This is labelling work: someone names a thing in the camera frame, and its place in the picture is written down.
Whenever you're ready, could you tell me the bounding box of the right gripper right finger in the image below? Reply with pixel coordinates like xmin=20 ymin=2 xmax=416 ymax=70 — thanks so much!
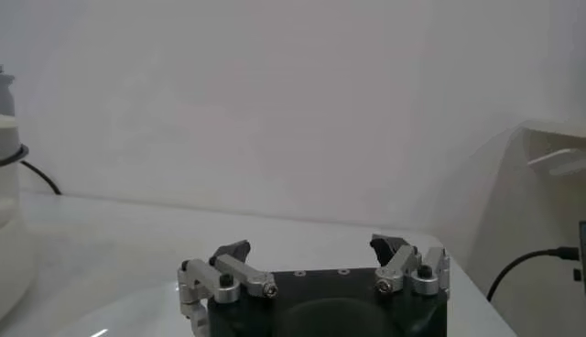
xmin=369 ymin=234 xmax=452 ymax=301

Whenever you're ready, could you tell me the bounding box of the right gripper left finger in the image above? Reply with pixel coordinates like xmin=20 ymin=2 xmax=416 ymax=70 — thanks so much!
xmin=177 ymin=240 xmax=279 ymax=337

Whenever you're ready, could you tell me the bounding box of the white round plate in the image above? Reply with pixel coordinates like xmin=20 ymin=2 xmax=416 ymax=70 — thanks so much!
xmin=54 ymin=274 xmax=212 ymax=337

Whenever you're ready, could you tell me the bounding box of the black adapter box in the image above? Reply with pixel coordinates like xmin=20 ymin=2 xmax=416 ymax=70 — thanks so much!
xmin=572 ymin=221 xmax=586 ymax=294

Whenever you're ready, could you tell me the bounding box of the thin black adapter cable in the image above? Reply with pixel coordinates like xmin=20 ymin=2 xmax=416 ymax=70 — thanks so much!
xmin=485 ymin=245 xmax=581 ymax=303

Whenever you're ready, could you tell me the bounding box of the black pot power cord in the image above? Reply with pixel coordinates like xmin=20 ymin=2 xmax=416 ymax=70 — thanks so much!
xmin=20 ymin=159 xmax=63 ymax=197

